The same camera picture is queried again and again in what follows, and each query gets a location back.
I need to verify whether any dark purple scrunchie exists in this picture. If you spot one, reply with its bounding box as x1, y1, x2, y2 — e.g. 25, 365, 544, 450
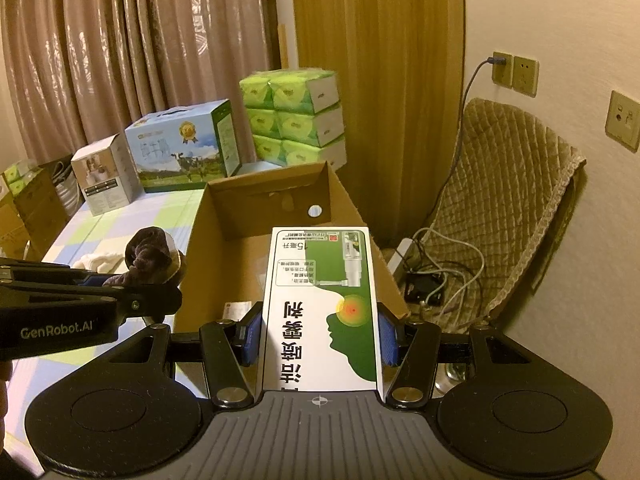
102, 226, 190, 291

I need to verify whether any clear plastic packet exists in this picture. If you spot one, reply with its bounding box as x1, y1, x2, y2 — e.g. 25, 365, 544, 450
220, 301, 254, 324

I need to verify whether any small brown cardboard box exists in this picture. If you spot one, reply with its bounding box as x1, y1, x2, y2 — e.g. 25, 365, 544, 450
0, 200, 32, 262

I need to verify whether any golden yellow curtain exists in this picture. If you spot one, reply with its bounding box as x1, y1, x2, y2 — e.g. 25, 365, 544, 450
290, 0, 467, 252

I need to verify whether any grey charger cable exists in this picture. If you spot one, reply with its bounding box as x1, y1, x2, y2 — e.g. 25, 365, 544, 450
457, 57, 506, 162

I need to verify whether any blue milk carton box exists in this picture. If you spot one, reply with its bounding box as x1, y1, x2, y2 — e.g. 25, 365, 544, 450
124, 99, 244, 194

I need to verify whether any pack of green tissue packets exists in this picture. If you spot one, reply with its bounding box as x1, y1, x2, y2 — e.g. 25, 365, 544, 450
238, 66, 348, 172

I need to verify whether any white power strip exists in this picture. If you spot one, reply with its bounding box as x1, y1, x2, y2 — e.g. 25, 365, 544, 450
387, 237, 417, 282

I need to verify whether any checkered tablecloth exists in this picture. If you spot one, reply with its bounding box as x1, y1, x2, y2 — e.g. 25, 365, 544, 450
10, 190, 211, 411

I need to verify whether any chair with quilted cover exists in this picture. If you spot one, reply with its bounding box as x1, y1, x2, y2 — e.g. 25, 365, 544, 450
420, 97, 587, 322

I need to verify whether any loose green tissue packet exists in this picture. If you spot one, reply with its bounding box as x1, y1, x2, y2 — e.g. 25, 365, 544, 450
1, 167, 25, 198

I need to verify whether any large brown cardboard box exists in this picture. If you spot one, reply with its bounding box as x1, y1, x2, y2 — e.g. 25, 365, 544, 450
12, 167, 72, 257

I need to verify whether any black power adapter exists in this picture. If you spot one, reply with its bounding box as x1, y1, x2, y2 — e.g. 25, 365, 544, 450
404, 270, 447, 307

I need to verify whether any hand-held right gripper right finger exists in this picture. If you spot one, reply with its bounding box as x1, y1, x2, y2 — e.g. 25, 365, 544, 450
376, 301, 533, 409

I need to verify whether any wall socket with plug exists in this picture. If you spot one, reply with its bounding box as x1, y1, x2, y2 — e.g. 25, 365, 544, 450
492, 51, 515, 89

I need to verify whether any white brown product box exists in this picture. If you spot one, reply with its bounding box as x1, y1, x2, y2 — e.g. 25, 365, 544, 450
71, 133, 137, 217

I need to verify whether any beige wall data socket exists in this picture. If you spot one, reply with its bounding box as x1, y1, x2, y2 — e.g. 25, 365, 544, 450
605, 90, 640, 151

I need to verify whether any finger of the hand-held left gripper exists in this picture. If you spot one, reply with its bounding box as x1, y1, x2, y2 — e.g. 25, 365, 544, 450
0, 257, 130, 287
0, 282, 183, 319

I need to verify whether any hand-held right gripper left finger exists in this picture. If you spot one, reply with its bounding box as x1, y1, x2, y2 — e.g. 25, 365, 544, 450
107, 307, 265, 409

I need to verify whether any shiny brown curtain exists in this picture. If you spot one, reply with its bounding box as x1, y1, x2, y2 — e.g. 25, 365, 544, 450
0, 0, 282, 173

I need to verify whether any green white medicine box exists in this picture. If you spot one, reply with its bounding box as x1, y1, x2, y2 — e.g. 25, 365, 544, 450
257, 226, 386, 401

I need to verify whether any white knitted cloth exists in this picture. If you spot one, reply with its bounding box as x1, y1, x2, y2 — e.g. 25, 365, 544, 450
72, 252, 132, 275

